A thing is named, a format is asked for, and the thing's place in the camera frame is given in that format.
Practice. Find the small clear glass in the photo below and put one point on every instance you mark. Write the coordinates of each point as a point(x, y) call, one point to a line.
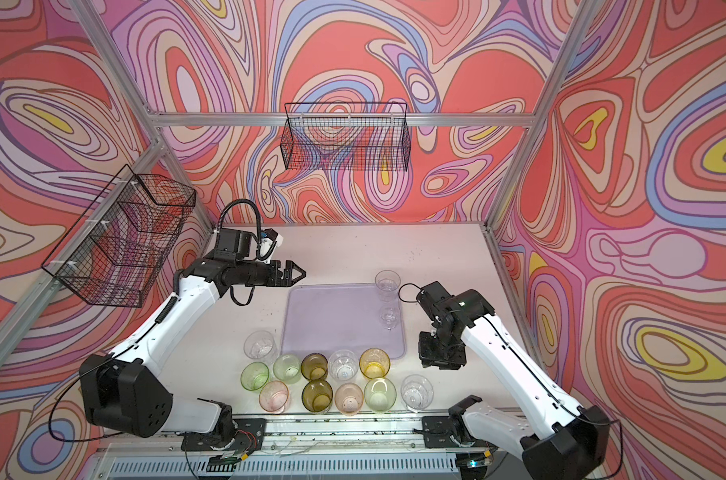
point(390, 317)

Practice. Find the pale green glass front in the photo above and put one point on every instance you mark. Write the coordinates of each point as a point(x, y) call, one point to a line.
point(380, 394)

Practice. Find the dark olive glass front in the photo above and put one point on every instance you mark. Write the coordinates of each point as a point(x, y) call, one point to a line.
point(317, 396)

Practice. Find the green glass far left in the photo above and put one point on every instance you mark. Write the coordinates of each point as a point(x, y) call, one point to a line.
point(255, 376)

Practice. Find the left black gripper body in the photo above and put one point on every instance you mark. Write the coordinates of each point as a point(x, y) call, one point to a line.
point(258, 273)

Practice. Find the black wire basket back wall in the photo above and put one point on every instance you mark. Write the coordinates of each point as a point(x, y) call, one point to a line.
point(349, 136)

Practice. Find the lavender plastic tray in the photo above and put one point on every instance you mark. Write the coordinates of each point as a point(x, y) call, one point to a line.
point(327, 318)

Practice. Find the dark olive glass back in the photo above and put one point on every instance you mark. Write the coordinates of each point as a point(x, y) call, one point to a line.
point(314, 367)

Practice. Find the black wire basket left wall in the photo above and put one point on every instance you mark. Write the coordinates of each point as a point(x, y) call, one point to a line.
point(126, 243)

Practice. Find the yellow glass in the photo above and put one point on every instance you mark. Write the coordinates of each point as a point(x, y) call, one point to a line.
point(374, 363)

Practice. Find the black wire basket wall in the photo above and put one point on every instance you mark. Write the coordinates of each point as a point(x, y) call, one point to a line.
point(126, 243)
point(349, 136)

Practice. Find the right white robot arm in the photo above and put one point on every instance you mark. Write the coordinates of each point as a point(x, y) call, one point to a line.
point(540, 399)

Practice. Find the dark olive glass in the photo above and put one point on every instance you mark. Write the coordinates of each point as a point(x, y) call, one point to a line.
point(317, 396)
point(314, 367)

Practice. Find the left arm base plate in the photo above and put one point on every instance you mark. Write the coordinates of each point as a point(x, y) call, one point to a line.
point(244, 435)

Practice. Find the aluminium front rail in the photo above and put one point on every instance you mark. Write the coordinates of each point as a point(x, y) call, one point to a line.
point(339, 432)

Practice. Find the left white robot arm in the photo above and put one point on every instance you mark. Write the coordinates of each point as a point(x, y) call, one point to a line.
point(122, 390)

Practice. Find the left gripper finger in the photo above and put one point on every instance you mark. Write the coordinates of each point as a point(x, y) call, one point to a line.
point(294, 271)
point(291, 281)

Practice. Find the light green glass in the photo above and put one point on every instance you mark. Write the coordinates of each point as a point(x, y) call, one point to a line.
point(287, 368)

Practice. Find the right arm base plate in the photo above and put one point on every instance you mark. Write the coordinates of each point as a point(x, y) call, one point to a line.
point(443, 431)

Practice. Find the peach pink glass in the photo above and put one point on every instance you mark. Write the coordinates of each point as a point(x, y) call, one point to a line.
point(349, 399)

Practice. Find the pink glass left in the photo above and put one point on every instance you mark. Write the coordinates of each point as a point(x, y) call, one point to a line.
point(274, 397)

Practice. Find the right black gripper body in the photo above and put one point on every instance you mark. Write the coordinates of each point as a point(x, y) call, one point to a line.
point(441, 350)

